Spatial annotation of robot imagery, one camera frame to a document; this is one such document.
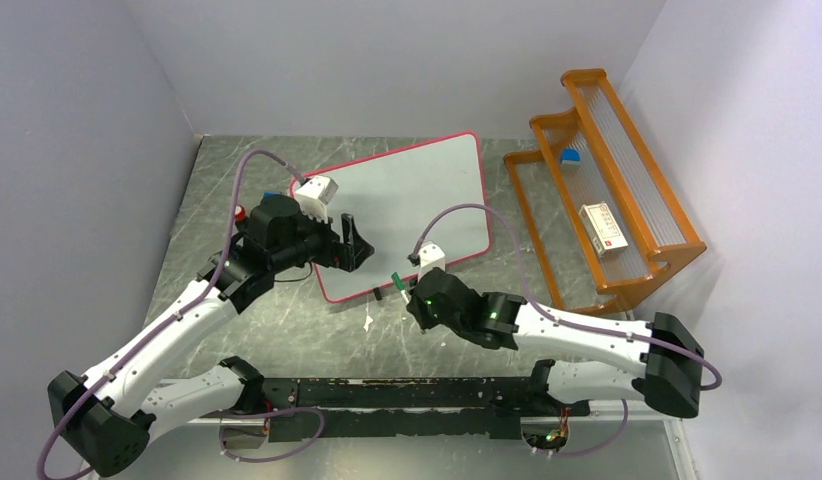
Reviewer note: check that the orange wooden tiered rack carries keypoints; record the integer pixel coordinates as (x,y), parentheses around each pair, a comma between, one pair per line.
(619,169)

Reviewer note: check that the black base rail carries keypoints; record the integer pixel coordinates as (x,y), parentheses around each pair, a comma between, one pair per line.
(493,407)

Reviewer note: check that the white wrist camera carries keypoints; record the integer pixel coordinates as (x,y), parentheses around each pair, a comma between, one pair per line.
(314,197)
(427,258)

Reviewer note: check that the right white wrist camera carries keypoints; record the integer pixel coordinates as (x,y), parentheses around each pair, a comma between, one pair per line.
(427,258)

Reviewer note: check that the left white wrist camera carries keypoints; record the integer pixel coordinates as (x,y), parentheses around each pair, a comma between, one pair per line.
(314,197)

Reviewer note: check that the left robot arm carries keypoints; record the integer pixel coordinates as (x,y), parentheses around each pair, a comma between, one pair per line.
(112,412)

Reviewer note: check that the blue eraser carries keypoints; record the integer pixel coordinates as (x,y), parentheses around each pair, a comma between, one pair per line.
(570,158)

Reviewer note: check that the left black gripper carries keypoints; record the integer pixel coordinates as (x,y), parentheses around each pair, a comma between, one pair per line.
(335,252)

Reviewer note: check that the white red box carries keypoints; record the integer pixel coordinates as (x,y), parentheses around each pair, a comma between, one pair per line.
(604,232)

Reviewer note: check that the white green whiteboard marker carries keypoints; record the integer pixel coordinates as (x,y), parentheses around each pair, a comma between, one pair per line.
(402,287)

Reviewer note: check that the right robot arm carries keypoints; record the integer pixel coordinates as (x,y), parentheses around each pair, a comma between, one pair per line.
(658,362)

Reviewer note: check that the pink-framed whiteboard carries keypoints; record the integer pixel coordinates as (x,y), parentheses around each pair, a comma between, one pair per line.
(431,189)

